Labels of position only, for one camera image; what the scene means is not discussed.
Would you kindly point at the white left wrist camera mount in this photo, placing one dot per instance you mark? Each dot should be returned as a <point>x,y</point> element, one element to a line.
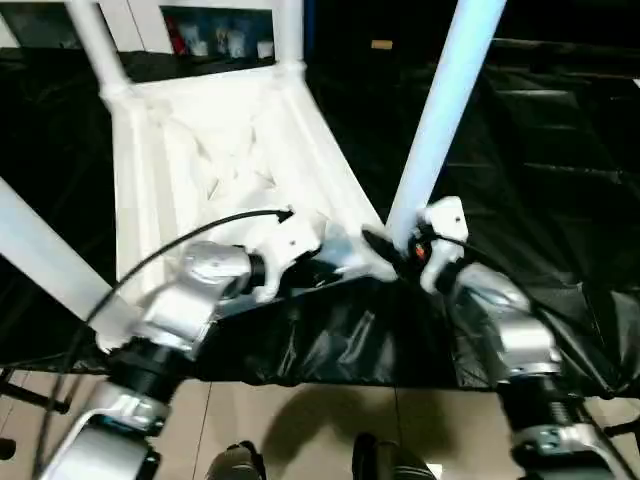
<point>285,245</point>

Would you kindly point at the white cabinet with glass doors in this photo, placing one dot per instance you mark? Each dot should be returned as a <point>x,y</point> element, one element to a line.
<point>180,20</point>

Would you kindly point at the white plastic table top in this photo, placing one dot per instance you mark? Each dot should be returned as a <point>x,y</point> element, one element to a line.
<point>230,150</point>

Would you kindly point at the black work mat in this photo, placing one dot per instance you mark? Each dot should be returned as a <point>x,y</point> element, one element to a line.
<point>540,200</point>

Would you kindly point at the black furniture with yellow label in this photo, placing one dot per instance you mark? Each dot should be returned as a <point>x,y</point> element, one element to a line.
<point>540,25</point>

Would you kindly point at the black left robot foot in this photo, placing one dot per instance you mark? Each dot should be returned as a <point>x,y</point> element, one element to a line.
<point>238,462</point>

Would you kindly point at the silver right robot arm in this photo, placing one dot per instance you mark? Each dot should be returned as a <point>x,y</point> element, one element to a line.
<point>510,330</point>

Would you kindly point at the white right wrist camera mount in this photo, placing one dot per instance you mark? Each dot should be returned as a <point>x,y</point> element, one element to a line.
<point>442,230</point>

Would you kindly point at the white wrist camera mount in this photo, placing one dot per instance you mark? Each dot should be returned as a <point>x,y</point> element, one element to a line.
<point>285,245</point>
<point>442,230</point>

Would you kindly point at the black metal stand leg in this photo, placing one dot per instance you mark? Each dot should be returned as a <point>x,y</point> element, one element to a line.
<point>30,400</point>
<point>622,428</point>

